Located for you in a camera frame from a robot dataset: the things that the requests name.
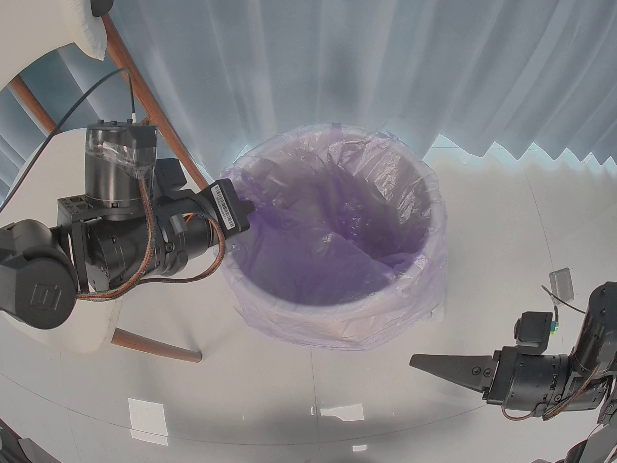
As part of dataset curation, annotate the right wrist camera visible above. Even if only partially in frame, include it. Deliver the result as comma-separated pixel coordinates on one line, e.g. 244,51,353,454
512,311,554,357

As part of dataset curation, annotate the pale blue curtain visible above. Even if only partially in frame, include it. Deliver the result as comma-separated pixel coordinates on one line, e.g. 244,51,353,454
0,0,617,189

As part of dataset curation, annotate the white cushioned wooden chair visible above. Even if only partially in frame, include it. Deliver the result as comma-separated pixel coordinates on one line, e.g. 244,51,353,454
0,0,221,364

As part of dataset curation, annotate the white trash bin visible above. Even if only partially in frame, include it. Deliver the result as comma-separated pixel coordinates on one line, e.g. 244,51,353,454
231,128,446,351

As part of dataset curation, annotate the purple plastic bag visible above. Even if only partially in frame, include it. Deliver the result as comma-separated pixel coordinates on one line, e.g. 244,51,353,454
219,123,448,353

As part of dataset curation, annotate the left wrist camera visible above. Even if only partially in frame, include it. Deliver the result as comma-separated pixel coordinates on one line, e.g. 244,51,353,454
154,158,188,196

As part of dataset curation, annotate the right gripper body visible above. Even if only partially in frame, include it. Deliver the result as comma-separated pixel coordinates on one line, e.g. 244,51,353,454
482,345,575,412

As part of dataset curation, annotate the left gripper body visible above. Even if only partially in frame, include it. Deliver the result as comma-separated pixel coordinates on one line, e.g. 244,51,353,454
154,180,252,276

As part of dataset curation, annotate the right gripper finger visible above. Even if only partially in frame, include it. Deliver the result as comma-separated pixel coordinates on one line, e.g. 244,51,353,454
410,353,495,395

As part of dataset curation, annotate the black cable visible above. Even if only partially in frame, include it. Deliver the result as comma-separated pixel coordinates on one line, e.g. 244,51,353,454
541,285,586,314
0,68,137,211

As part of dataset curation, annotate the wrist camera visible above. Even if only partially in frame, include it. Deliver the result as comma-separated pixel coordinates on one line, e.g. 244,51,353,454
512,311,554,357
154,158,188,196

